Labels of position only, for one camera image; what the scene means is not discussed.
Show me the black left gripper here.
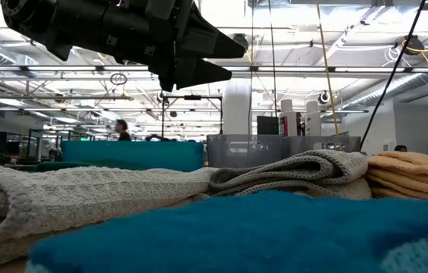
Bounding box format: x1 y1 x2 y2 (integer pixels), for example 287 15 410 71
102 0 247 93

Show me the teal blue plastic bin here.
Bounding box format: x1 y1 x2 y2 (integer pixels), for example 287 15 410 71
60 140 205 173

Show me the grey towel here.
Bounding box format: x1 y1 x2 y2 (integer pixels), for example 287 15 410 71
198 149 373 201
0 158 219 271

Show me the teal blue towel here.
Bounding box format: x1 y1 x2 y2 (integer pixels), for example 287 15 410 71
25 189 428 273

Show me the orange towel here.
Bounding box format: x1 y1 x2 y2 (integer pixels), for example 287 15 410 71
366 150 428 231

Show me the white building column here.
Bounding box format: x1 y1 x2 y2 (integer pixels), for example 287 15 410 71
223 77 253 140

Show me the black monitor box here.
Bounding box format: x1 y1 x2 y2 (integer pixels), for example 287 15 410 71
256 115 280 137

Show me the grey translucent bin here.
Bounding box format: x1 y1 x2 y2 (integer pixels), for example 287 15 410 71
281 135 362 157
206 133 286 169

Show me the black ceiling cable reel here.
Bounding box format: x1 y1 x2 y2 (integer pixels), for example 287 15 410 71
401 34 425 54
232 33 250 52

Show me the black distant station frame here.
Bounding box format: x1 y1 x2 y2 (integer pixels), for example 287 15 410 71
160 93 224 142

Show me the yellow cable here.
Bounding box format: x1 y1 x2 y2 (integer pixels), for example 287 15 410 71
316 0 340 137

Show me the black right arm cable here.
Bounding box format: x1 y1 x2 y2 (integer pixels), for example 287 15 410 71
359 0 426 152

